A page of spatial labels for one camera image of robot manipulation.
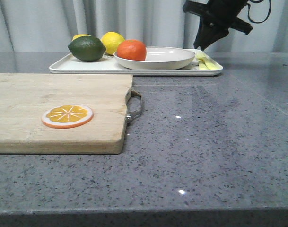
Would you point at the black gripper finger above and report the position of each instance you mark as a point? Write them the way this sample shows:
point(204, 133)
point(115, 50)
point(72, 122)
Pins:
point(208, 33)

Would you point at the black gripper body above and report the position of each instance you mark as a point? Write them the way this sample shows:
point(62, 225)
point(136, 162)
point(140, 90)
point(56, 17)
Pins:
point(222, 13)

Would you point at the cream round plate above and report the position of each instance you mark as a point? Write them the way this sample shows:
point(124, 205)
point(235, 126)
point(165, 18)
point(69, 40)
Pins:
point(159, 58)

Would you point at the orange mandarin fruit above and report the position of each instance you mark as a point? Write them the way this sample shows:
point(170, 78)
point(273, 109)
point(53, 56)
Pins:
point(132, 50)

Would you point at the cream bear print tray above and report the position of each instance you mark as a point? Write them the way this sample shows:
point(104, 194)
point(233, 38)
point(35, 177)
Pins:
point(108, 65)

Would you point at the yellow lemon right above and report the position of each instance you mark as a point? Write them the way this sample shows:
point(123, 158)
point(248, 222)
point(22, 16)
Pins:
point(111, 40)

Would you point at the green lime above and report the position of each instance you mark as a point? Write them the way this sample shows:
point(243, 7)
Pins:
point(87, 48)

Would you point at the yellow lemon behind lime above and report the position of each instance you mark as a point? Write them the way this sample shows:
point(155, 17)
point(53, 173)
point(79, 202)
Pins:
point(78, 36)

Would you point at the orange slice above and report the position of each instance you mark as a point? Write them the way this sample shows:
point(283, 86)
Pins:
point(67, 116)

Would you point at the grey curtain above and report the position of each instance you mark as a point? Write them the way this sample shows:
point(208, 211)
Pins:
point(49, 25)

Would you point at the wooden cutting board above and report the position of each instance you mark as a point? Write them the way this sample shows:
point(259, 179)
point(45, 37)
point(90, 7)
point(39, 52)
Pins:
point(24, 98)

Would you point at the metal cutting board handle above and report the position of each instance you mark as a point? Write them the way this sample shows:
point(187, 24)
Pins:
point(135, 106)

